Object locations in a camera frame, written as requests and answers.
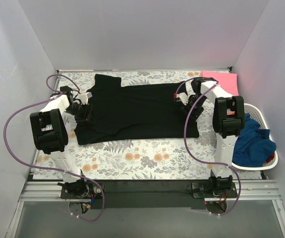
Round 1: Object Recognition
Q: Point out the folded pink t shirt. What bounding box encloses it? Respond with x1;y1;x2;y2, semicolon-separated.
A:
201;71;239;96

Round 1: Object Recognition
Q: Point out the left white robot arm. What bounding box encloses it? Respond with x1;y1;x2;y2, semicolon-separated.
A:
30;86;92;198

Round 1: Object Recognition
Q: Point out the black t shirt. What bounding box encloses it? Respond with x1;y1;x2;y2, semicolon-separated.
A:
75;74;187;145

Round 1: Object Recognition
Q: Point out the blue t shirt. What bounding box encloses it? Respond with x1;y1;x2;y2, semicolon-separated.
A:
232;114;276;168

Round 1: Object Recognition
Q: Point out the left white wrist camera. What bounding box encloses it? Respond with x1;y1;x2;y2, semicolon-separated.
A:
78;92;92;105

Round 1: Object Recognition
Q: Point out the red orange t shirt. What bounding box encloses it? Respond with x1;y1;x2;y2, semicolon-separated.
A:
265;153;275;164

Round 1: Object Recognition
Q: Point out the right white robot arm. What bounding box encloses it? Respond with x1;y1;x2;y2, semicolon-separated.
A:
174;77;245;198

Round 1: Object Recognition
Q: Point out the aluminium frame rail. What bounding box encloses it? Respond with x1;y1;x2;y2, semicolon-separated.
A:
7;179;285;238

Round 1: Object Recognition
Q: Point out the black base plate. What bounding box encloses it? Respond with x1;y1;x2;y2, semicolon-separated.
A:
58;180;238;210

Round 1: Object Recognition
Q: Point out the white laundry basket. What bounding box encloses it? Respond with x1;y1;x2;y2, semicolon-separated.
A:
232;103;278;171

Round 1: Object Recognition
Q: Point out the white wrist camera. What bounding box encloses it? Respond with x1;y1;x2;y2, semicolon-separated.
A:
78;92;92;105
174;93;189;105

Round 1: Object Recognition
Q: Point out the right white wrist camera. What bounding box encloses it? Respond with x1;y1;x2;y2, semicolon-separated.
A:
174;93;189;105

